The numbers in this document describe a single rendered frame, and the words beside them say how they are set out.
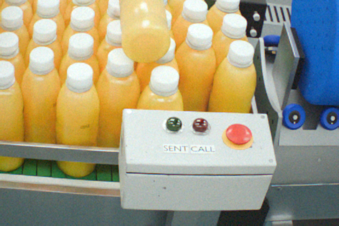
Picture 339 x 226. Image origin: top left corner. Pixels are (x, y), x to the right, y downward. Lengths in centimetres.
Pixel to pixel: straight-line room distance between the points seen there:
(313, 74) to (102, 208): 42
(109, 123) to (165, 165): 22
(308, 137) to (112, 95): 37
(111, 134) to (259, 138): 26
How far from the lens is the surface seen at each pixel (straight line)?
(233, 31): 123
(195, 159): 100
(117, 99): 115
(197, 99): 125
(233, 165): 100
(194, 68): 121
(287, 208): 152
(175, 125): 102
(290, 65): 130
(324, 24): 123
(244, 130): 103
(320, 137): 133
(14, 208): 125
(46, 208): 124
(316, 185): 140
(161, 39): 110
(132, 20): 111
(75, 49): 115
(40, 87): 114
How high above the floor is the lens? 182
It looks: 42 degrees down
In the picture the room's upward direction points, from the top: 9 degrees clockwise
